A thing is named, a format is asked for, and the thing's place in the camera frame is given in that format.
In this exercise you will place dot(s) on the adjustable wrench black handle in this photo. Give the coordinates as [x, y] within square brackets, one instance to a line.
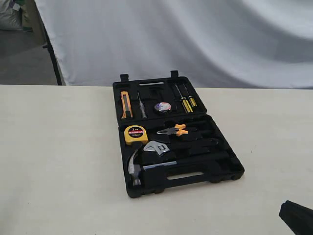
[162, 148]

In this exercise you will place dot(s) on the clear test pen screwdriver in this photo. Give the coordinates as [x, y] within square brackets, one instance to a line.
[141, 106]

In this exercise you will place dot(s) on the black backdrop stand pole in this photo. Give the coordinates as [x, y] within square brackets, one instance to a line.
[51, 52]

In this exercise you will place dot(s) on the orange handled pliers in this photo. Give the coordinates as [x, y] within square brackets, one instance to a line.
[178, 130]

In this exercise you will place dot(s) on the yellow black screwdriver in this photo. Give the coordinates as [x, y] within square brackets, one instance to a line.
[190, 98]
[185, 103]

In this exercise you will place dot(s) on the yellow tape measure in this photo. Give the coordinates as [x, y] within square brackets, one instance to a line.
[135, 133]

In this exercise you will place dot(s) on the claw hammer black grip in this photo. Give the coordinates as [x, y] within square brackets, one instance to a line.
[135, 169]

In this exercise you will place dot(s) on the orange utility knife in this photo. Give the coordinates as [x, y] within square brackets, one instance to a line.
[127, 110]

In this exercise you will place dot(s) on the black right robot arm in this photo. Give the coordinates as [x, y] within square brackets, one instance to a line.
[297, 217]

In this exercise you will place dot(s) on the black plastic tool case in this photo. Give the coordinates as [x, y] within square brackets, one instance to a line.
[167, 138]

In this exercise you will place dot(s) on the black electrical tape roll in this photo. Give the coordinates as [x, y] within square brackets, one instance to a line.
[163, 107]

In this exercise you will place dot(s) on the white sack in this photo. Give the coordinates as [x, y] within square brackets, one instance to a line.
[14, 16]

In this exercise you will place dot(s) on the white backdrop cloth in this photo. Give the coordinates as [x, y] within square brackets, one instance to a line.
[215, 43]

